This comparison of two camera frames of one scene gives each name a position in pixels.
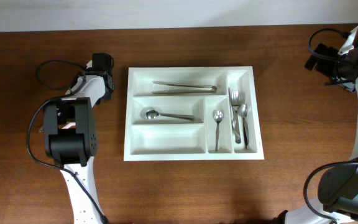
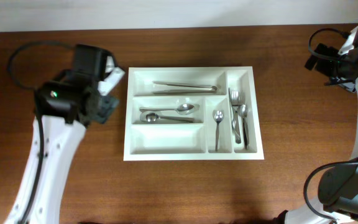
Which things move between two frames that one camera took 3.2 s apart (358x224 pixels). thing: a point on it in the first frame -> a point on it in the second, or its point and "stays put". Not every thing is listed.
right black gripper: x=325 y=51 stays put
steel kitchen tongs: x=210 y=89 stays put
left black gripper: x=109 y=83 -> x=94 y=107
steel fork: x=235 y=101 stays put
